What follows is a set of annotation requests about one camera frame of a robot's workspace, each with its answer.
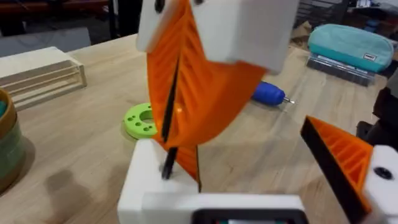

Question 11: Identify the green disc with holes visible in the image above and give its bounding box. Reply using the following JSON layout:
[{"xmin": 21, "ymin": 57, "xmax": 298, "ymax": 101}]
[{"xmin": 123, "ymin": 102, "xmax": 160, "ymax": 140}]

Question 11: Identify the clear plastic box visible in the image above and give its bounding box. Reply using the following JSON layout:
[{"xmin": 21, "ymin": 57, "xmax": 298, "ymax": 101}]
[{"xmin": 305, "ymin": 52, "xmax": 376, "ymax": 88}]

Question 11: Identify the teal zip pouch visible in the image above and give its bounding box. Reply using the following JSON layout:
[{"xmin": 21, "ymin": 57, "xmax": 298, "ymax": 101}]
[{"xmin": 307, "ymin": 24, "xmax": 395, "ymax": 74}]

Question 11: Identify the pale wooden slatted crate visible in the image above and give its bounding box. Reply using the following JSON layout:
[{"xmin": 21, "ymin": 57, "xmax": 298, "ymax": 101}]
[{"xmin": 0, "ymin": 46, "xmax": 88, "ymax": 112}]

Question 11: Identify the round tub with toys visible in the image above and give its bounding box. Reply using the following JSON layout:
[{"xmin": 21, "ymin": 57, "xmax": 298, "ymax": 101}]
[{"xmin": 0, "ymin": 88, "xmax": 26, "ymax": 194}]

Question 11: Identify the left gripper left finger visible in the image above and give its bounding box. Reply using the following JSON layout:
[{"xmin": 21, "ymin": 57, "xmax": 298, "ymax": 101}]
[{"xmin": 117, "ymin": 138, "xmax": 200, "ymax": 224}]

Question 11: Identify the blue electric screwdriver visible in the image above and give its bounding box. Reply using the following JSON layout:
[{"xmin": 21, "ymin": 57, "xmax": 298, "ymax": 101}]
[{"xmin": 251, "ymin": 81, "xmax": 296, "ymax": 108}]

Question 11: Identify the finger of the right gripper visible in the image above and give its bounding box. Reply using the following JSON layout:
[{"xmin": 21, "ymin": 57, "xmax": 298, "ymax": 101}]
[
  {"xmin": 164, "ymin": 0, "xmax": 300, "ymax": 151},
  {"xmin": 135, "ymin": 0, "xmax": 189, "ymax": 144}
]

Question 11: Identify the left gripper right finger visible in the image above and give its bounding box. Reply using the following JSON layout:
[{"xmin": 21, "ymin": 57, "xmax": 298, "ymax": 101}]
[{"xmin": 299, "ymin": 114, "xmax": 398, "ymax": 224}]

